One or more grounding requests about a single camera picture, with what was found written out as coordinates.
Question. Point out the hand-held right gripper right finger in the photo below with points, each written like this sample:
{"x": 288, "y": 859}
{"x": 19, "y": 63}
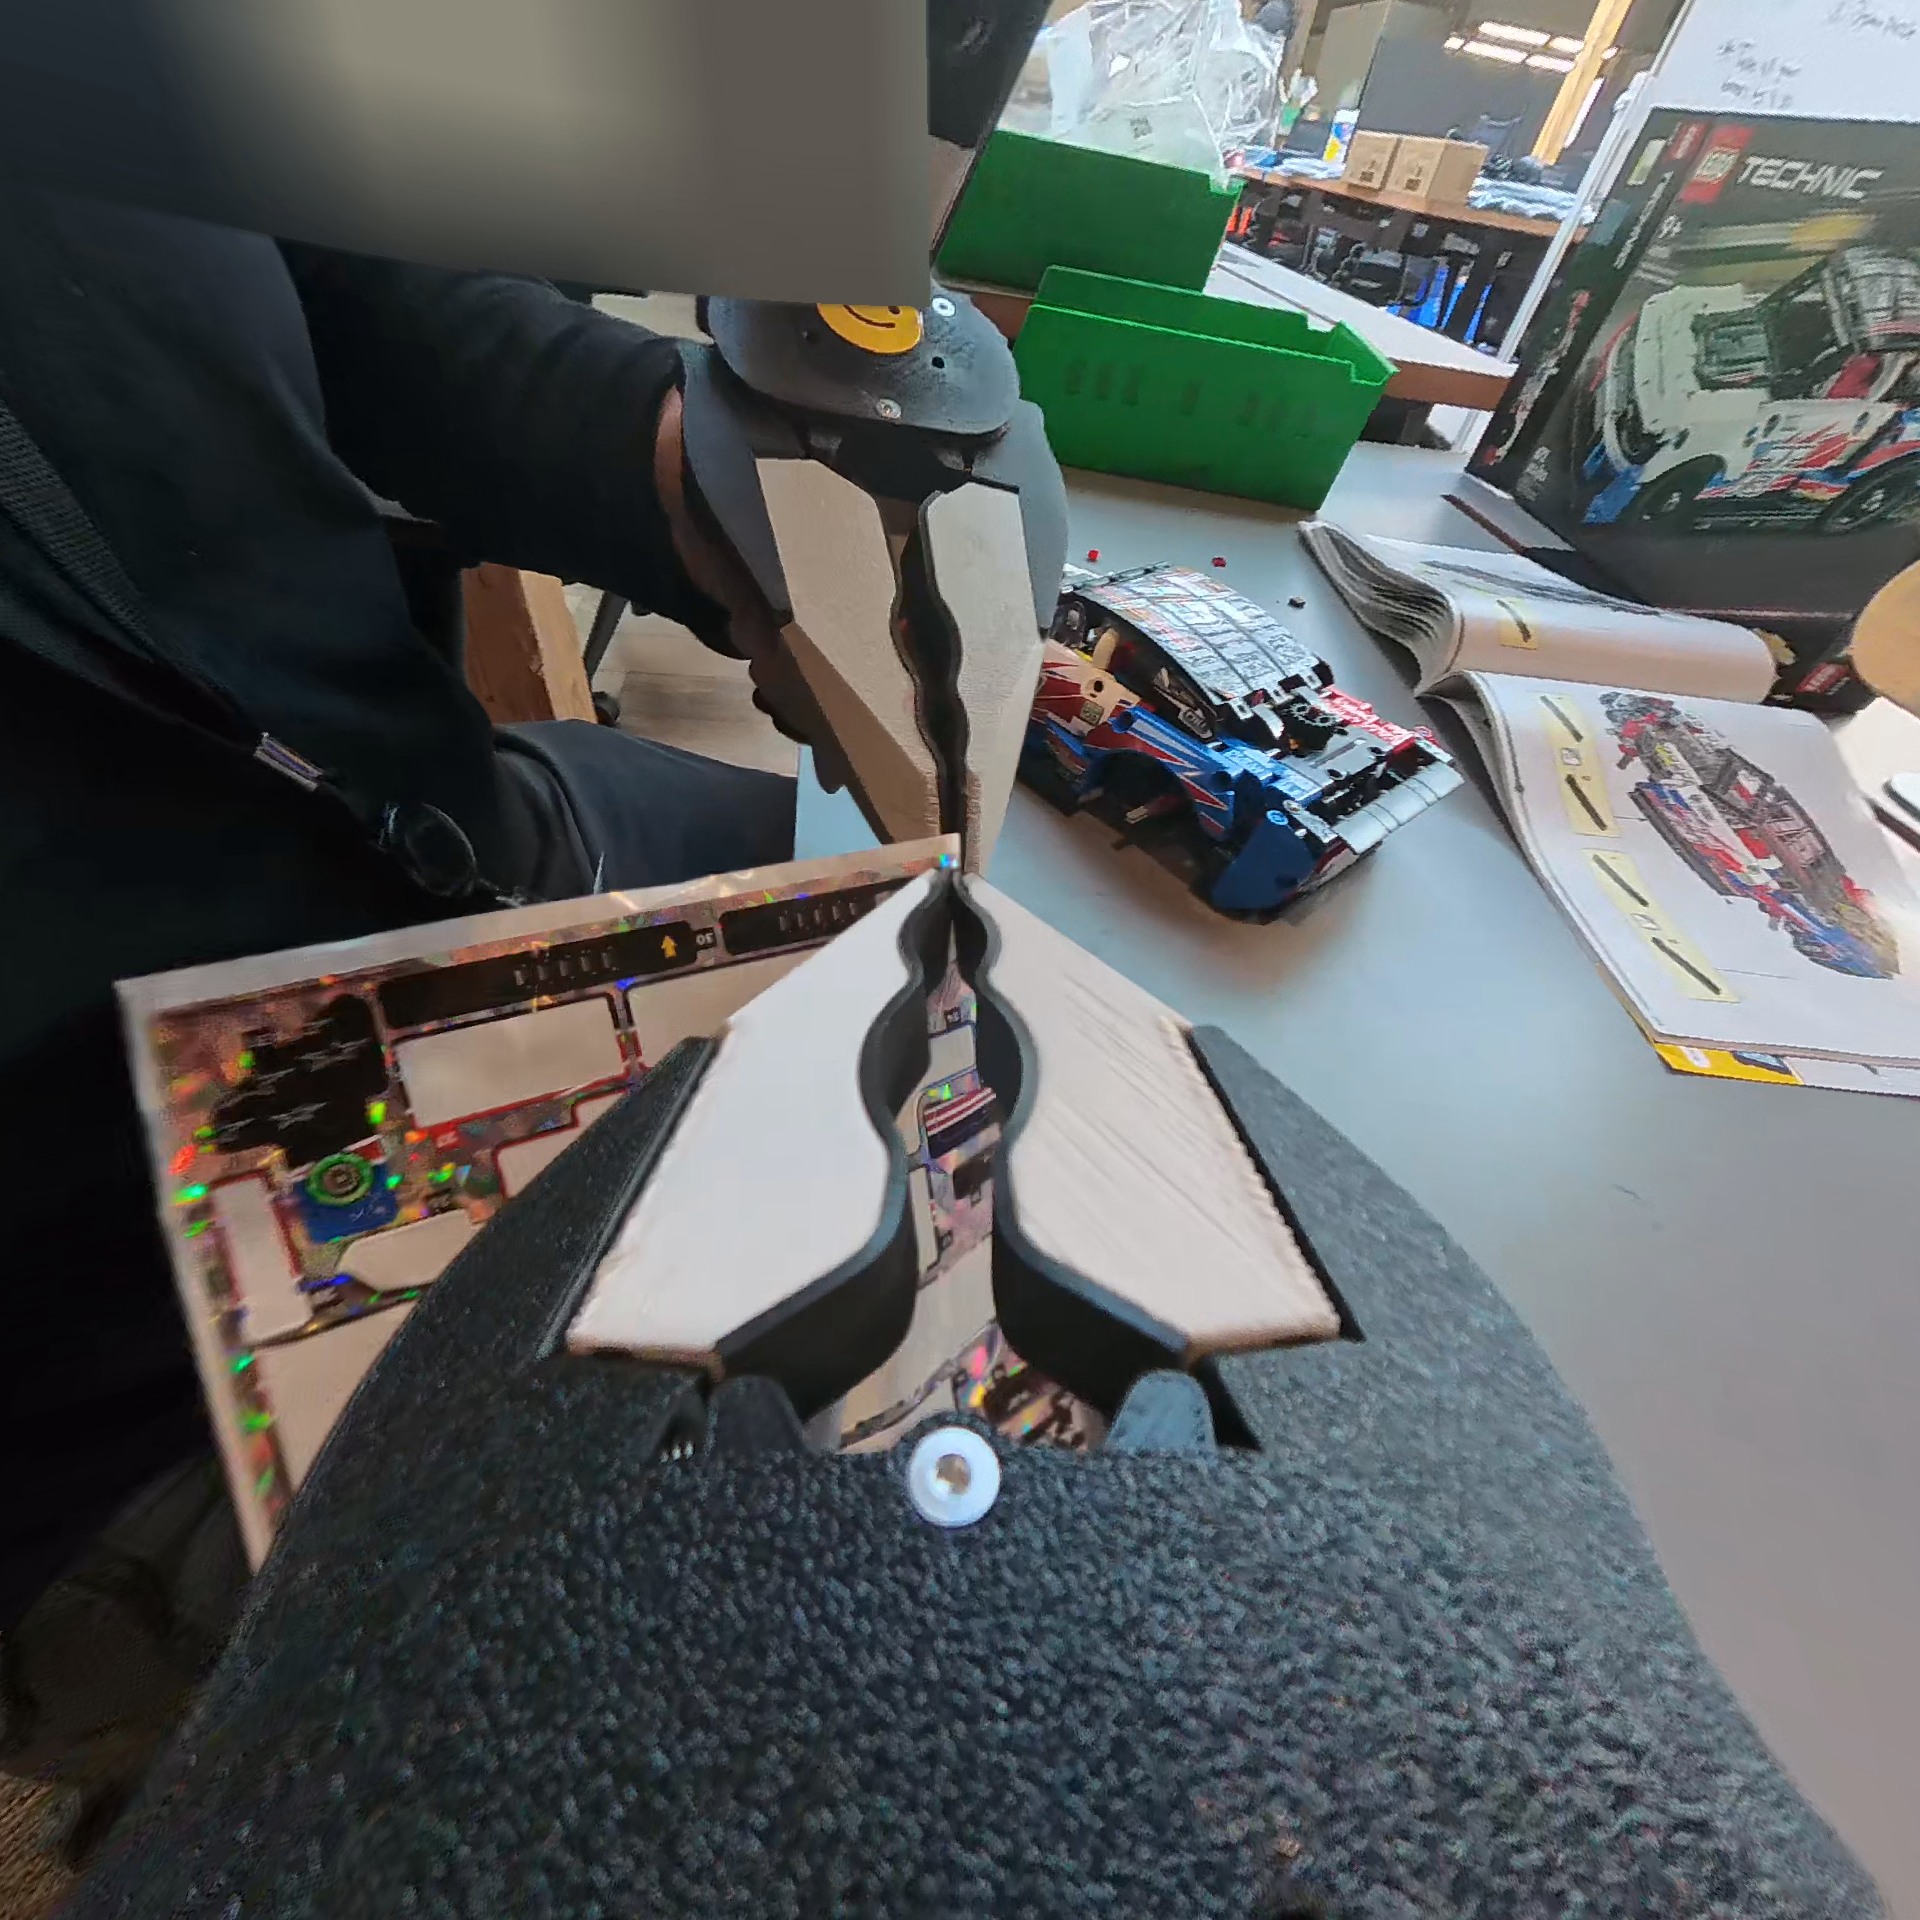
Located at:
{"x": 1154, "y": 1184}

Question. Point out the open instruction booklet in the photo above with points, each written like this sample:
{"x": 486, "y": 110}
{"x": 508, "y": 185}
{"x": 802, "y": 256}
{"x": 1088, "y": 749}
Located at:
{"x": 1694, "y": 839}

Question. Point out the person's left forearm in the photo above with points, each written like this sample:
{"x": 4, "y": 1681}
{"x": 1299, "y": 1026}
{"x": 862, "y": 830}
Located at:
{"x": 494, "y": 406}

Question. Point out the black toy car box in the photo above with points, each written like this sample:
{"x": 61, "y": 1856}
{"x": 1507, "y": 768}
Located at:
{"x": 1723, "y": 376}

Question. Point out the holographic sticker sheet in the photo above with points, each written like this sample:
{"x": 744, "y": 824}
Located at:
{"x": 451, "y": 1079}

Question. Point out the grey desk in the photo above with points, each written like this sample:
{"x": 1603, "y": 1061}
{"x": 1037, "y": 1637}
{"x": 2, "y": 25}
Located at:
{"x": 1499, "y": 1200}

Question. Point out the clipboard with printed sheet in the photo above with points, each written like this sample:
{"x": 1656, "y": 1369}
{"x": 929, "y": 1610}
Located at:
{"x": 1890, "y": 646}

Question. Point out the clear plastic bag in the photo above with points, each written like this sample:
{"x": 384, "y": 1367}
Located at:
{"x": 1141, "y": 75}

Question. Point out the green plastic bin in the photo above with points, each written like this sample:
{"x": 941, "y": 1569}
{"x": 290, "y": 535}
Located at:
{"x": 1201, "y": 406}
{"x": 1078, "y": 211}

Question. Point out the toy brick race car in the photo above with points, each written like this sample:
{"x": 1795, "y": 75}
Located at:
{"x": 1230, "y": 751}

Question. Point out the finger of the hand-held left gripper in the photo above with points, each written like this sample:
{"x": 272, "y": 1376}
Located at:
{"x": 840, "y": 630}
{"x": 989, "y": 630}

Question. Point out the person's dark clothing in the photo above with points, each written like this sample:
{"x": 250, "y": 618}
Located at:
{"x": 149, "y": 675}

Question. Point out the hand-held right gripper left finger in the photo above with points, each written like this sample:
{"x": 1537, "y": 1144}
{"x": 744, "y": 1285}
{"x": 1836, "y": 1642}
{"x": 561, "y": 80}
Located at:
{"x": 750, "y": 1184}

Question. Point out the person's left hand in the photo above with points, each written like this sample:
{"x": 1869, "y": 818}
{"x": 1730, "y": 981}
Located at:
{"x": 668, "y": 495}

